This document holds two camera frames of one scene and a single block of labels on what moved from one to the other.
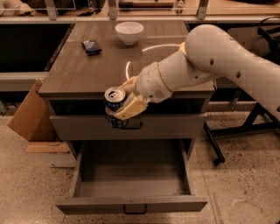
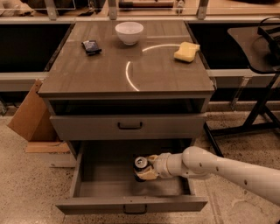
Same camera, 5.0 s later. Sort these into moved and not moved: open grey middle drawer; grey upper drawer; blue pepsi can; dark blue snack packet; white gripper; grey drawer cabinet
Moved: blue pepsi can; white gripper
Not moved: open grey middle drawer; dark blue snack packet; grey drawer cabinet; grey upper drawer
